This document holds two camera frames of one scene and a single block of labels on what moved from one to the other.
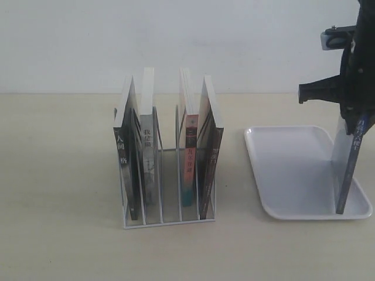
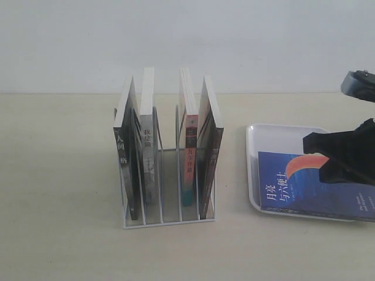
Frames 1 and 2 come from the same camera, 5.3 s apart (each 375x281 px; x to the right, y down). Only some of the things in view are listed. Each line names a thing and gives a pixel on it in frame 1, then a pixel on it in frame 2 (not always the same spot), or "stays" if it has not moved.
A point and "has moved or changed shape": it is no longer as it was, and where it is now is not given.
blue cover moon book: (363, 126) has moved or changed shape
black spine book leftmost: (128, 143) stays
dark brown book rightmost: (209, 140) stays
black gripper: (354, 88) → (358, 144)
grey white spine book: (147, 125) stays
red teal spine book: (191, 136) stays
